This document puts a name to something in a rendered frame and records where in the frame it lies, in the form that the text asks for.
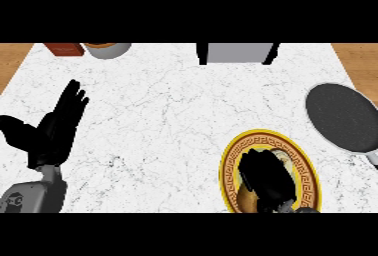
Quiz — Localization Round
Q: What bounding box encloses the dark grey frying pan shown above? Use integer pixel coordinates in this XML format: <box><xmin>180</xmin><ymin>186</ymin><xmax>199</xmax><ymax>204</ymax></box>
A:
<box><xmin>304</xmin><ymin>82</ymin><xmax>378</xmax><ymax>171</ymax></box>

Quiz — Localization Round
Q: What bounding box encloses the red-brown box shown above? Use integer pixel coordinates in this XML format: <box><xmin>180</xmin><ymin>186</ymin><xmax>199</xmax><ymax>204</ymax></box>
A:
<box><xmin>43</xmin><ymin>43</ymin><xmax>87</xmax><ymax>58</ymax></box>

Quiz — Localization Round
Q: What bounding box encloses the grey appliance with black legs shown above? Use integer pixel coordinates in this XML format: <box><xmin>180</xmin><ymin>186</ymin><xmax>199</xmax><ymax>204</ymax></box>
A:
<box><xmin>195</xmin><ymin>43</ymin><xmax>282</xmax><ymax>66</ymax></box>

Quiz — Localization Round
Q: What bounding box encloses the pale pear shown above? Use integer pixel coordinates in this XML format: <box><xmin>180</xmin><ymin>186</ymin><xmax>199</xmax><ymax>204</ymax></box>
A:
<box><xmin>267</xmin><ymin>149</ymin><xmax>297</xmax><ymax>178</ymax></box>

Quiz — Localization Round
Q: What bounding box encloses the grey round pot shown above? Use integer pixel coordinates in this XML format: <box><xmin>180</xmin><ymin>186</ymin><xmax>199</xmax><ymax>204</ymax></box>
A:
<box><xmin>83</xmin><ymin>43</ymin><xmax>133</xmax><ymax>60</ymax></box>

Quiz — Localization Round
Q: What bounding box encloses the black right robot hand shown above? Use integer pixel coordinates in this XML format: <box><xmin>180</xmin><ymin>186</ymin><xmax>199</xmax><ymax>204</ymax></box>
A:
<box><xmin>238</xmin><ymin>148</ymin><xmax>298</xmax><ymax>214</ymax></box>

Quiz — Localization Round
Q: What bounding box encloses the yellow patterned plate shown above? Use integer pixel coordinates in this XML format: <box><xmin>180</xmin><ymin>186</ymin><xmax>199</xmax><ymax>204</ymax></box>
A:
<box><xmin>219</xmin><ymin>129</ymin><xmax>324</xmax><ymax>214</ymax></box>

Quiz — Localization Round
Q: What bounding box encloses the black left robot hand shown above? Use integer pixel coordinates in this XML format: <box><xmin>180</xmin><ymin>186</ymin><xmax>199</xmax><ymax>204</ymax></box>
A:
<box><xmin>0</xmin><ymin>79</ymin><xmax>92</xmax><ymax>171</ymax></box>

